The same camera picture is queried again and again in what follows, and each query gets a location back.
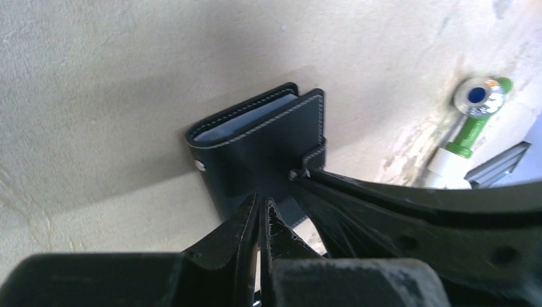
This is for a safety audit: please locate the black leather card holder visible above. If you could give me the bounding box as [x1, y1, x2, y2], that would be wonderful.
[185, 83, 326, 226]

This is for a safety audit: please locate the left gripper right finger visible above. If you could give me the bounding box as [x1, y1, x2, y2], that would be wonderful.
[259, 198, 450, 306]

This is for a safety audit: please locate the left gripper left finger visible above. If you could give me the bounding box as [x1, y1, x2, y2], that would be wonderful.
[1, 196, 259, 306]

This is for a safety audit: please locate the aluminium frame rail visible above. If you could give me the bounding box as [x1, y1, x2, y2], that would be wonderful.
[464, 141, 532, 189]

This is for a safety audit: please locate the green white pipe fitting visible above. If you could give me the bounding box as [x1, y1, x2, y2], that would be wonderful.
[421, 77, 514, 189]

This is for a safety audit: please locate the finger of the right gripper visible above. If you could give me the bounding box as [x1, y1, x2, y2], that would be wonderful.
[290, 169, 541, 306]

